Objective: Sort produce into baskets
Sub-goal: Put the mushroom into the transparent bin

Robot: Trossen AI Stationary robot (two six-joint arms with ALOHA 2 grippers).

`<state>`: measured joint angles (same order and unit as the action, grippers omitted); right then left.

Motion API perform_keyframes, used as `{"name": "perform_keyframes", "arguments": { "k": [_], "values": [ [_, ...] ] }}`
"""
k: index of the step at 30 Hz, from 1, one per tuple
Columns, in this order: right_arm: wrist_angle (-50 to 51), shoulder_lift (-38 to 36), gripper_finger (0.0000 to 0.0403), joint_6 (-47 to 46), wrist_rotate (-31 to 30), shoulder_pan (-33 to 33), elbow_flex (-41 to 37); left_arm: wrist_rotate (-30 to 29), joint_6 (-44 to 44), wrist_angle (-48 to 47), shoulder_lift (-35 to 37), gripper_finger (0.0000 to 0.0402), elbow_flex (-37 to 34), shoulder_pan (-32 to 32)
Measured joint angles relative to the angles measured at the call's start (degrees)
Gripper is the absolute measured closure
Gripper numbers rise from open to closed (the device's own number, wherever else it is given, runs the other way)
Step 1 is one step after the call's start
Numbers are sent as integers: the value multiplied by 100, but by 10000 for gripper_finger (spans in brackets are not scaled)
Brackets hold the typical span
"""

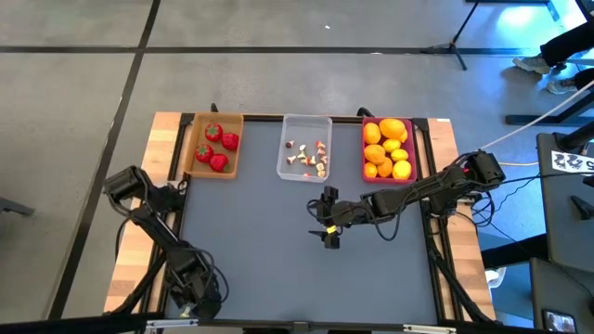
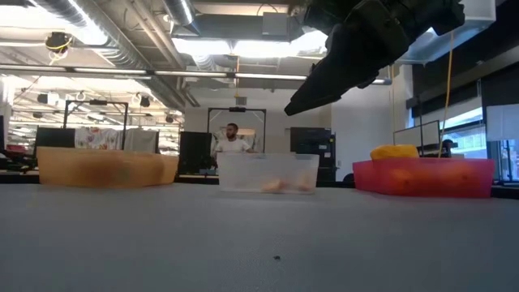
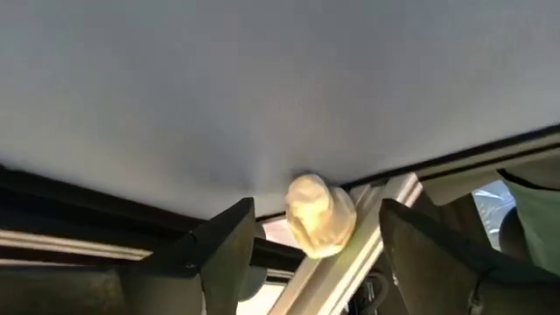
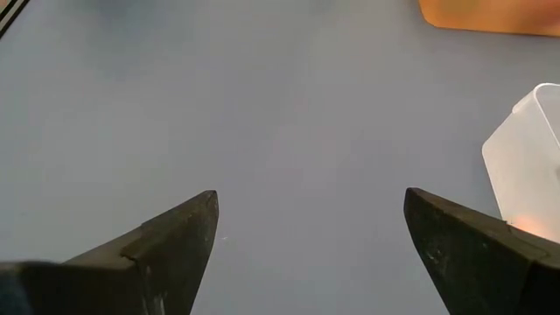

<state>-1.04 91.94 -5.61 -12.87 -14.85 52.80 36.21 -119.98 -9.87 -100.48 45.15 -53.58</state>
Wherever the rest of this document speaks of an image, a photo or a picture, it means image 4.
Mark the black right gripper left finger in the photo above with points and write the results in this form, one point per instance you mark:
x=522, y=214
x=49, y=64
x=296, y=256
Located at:
x=153, y=271

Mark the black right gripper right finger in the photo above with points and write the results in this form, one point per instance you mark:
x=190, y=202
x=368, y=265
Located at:
x=481, y=271

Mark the red capped toy mushroom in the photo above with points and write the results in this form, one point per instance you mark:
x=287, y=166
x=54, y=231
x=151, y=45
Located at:
x=529, y=224

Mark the clear plastic bin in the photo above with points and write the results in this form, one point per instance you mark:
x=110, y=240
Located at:
x=520, y=166

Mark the orange plastic bin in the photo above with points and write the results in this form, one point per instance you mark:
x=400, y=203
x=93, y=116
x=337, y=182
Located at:
x=490, y=15

